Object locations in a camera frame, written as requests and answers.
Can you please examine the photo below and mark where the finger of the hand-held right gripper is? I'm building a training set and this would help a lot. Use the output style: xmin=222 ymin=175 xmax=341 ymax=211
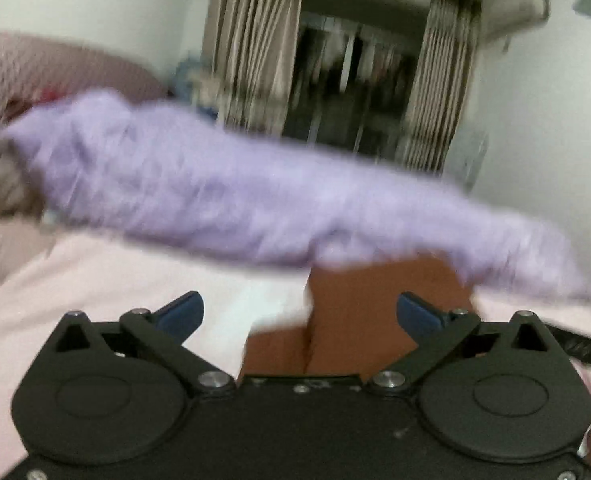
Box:
xmin=548 ymin=324 xmax=591 ymax=370

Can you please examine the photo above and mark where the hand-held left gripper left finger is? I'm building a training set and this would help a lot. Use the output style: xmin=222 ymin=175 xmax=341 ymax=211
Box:
xmin=53 ymin=290 xmax=237 ymax=393

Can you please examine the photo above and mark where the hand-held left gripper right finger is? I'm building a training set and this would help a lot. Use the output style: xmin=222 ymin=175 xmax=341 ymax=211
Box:
xmin=367 ymin=291 xmax=552 ymax=393

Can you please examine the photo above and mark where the brown garment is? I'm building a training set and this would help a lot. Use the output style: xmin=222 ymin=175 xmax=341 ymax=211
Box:
xmin=240 ymin=255 xmax=476 ymax=376

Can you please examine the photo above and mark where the pink bed sheet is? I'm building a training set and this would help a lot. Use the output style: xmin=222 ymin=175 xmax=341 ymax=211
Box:
xmin=0 ymin=232 xmax=591 ymax=480

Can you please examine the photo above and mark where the purple blanket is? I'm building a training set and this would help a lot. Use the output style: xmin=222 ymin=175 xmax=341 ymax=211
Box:
xmin=0 ymin=89 xmax=591 ymax=306

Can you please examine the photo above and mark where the plastic-covered standing fan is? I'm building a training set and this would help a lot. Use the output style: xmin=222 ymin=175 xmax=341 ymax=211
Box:
xmin=455 ymin=130 xmax=491 ymax=193

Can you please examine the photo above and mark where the grey-brown cloth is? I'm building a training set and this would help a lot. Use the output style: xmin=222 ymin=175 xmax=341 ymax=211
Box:
xmin=0 ymin=145 xmax=46 ymax=218

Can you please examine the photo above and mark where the pile of plush toys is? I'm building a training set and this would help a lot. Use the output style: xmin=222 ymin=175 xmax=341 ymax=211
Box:
xmin=170 ymin=52 xmax=216 ymax=111

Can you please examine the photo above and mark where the beige striped curtain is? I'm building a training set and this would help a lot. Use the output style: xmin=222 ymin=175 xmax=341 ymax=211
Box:
xmin=398 ymin=0 xmax=483 ymax=176
xmin=203 ymin=0 xmax=309 ymax=136

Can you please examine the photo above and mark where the dark window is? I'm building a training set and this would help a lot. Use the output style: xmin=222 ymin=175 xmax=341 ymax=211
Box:
xmin=283 ymin=5 xmax=421 ymax=161

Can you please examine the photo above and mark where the mauve padded headboard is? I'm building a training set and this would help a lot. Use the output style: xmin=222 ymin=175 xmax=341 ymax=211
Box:
xmin=0 ymin=30 xmax=169 ymax=136

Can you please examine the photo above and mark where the white air conditioner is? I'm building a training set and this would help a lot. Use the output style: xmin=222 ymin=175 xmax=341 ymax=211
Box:
xmin=480 ymin=0 xmax=551 ymax=41

